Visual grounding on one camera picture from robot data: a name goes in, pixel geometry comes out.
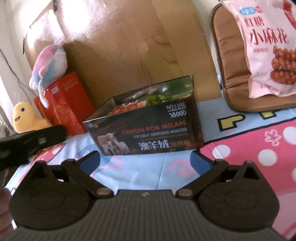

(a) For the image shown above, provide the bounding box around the green leafy snack packet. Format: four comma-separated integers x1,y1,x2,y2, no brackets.
147,92,192,106

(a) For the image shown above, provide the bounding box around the red gift bag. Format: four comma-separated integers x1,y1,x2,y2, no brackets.
34,72,95,136

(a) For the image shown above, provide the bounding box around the brown seat cushion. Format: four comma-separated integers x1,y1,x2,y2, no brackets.
211,4,295,112

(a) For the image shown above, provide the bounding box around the pink snack bag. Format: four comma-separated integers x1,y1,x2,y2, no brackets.
221,1,295,98

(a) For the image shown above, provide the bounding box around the pastel unicorn plush toy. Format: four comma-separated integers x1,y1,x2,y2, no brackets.
29,43,68,108

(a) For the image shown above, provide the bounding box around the wooden headboard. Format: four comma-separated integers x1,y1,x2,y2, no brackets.
23,1,222,106

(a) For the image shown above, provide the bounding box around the black sheep print box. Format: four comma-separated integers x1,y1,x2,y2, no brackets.
83,75,204,156

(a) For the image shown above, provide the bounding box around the Peppa Pig bed sheet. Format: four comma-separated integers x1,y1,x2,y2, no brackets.
4,94,296,239

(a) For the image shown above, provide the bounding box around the yellow plush toy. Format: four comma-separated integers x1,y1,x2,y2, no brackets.
13,101,52,133

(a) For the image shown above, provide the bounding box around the red snack packet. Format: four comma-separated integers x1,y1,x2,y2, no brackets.
107,100,147,115

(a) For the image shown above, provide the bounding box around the person's left hand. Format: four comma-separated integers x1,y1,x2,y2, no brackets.
0,170,14,239

